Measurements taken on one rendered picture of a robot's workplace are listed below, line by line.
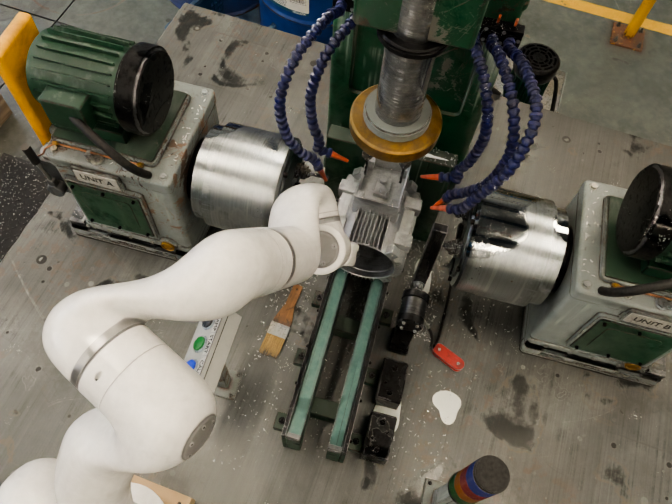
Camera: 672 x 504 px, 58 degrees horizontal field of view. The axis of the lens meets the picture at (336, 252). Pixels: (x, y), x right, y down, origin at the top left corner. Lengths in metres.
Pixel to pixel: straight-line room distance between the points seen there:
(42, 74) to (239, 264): 0.78
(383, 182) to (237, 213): 0.33
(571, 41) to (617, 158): 1.65
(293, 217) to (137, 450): 0.41
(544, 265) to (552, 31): 2.42
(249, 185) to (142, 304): 0.68
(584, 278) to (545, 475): 0.49
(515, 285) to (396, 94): 0.50
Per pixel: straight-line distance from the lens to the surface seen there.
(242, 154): 1.34
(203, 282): 0.67
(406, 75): 1.06
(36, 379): 1.62
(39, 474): 1.04
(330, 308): 1.42
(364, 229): 1.30
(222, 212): 1.37
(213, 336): 1.23
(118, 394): 0.69
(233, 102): 1.93
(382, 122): 1.15
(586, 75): 3.46
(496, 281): 1.34
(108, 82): 1.29
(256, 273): 0.70
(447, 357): 1.53
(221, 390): 1.49
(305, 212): 0.92
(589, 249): 1.35
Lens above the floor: 2.23
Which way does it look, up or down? 62 degrees down
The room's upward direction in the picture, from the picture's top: 6 degrees clockwise
